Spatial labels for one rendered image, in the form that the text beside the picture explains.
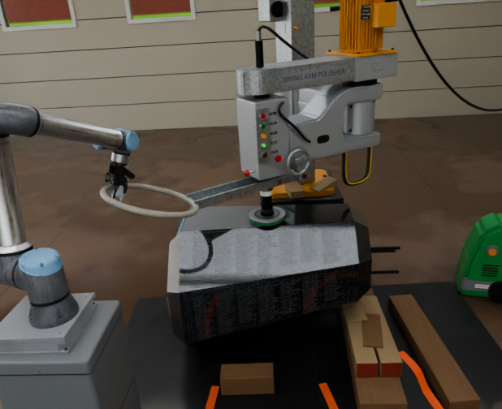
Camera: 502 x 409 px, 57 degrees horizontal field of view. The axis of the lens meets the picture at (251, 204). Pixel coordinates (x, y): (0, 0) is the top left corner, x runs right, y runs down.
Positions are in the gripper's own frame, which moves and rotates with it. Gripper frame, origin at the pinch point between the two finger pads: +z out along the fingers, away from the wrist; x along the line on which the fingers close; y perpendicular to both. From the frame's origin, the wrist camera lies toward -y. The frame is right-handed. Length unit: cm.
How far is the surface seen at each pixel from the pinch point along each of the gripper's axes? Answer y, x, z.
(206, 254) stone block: -32, 41, 24
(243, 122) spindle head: -40, 42, -52
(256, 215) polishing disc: -56, 54, -1
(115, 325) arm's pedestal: 38, 47, 39
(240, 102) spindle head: -38, 39, -62
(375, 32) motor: -85, 85, -112
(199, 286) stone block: -23, 47, 39
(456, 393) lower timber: -75, 181, 58
